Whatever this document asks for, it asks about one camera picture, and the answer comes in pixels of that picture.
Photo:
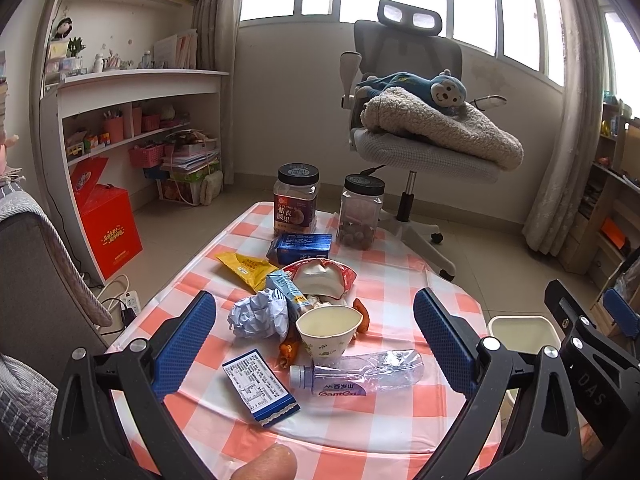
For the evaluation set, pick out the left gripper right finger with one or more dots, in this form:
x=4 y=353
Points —
x=541 y=440

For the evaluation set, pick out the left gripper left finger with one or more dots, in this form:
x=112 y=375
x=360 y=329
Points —
x=87 y=439

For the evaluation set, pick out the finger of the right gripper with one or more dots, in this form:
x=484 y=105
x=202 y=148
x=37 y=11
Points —
x=624 y=317

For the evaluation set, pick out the small blue white box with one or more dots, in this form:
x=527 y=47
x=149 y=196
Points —
x=263 y=394

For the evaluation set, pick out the crushed clear plastic bottle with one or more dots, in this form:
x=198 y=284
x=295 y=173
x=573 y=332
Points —
x=360 y=375

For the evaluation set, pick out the blue paper ball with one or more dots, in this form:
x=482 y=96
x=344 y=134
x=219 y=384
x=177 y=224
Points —
x=260 y=316

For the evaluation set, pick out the yellow snack packet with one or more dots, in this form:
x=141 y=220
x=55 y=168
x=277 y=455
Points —
x=252 y=271

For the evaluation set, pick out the white paper cup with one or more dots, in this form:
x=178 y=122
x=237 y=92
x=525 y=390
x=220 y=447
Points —
x=326 y=332

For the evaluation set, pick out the light blue milk carton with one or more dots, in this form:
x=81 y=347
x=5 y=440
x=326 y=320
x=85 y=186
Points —
x=297 y=302

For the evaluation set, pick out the red instant noodle bowl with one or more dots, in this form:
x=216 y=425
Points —
x=321 y=277

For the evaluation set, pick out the dark blue carton box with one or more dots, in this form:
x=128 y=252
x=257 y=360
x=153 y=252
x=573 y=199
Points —
x=288 y=248

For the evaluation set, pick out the white trash bin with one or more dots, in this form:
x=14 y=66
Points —
x=524 y=333

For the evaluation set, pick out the operator hand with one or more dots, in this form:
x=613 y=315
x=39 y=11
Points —
x=276 y=463

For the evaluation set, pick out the wooden desk shelf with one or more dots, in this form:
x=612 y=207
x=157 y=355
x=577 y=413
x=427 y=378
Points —
x=605 y=231

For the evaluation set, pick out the beige window curtain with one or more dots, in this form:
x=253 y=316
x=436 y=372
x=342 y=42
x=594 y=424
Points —
x=558 y=197

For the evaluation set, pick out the grey sofa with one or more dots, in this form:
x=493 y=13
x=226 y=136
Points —
x=47 y=311

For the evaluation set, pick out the white power strip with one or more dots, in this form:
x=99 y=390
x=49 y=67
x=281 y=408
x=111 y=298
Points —
x=131 y=301

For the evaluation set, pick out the red gift box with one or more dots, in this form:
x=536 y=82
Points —
x=106 y=216

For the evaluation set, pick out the pink checkered tablecloth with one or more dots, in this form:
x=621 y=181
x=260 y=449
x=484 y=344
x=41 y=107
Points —
x=385 y=435

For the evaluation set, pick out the clear jar black lid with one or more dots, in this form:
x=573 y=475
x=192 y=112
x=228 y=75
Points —
x=361 y=204

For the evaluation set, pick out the blue monkey plush toy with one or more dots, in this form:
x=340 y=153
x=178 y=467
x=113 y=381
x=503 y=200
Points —
x=444 y=92

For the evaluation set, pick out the beige fleece blanket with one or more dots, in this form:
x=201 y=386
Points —
x=469 y=132

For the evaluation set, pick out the purple label nut jar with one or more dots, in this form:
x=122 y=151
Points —
x=295 y=198

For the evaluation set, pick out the grey office chair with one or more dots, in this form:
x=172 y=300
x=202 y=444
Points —
x=406 y=38

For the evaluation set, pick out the white bookshelf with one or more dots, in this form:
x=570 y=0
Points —
x=120 y=79

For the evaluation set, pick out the left window curtain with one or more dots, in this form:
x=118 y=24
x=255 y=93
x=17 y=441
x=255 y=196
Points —
x=218 y=22

